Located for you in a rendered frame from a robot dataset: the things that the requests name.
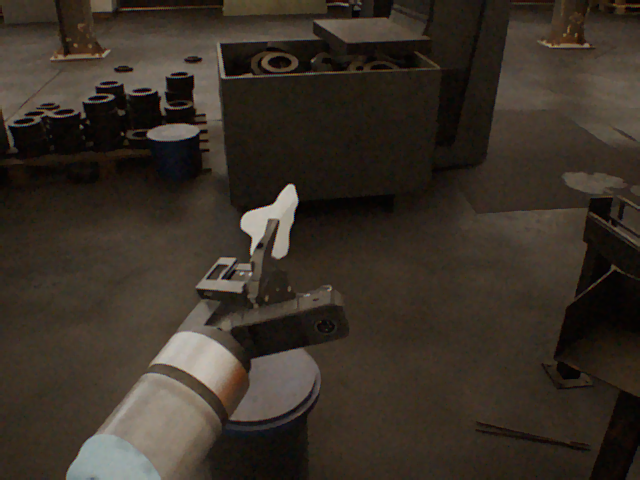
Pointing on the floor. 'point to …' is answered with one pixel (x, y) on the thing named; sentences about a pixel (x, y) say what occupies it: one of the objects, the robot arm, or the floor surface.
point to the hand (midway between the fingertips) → (318, 237)
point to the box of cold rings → (326, 122)
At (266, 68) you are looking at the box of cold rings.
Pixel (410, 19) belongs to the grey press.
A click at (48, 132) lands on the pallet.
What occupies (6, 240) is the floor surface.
